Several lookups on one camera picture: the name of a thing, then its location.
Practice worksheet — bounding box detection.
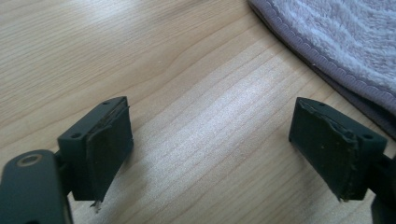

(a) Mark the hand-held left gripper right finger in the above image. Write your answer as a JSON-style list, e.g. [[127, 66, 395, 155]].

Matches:
[[288, 96, 389, 203]]

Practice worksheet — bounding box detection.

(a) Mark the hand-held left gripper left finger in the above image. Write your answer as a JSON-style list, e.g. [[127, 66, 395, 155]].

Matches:
[[57, 95, 134, 209]]

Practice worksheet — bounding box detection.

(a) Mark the light purple fluffy towel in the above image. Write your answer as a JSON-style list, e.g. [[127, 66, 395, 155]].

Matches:
[[247, 0, 396, 139]]

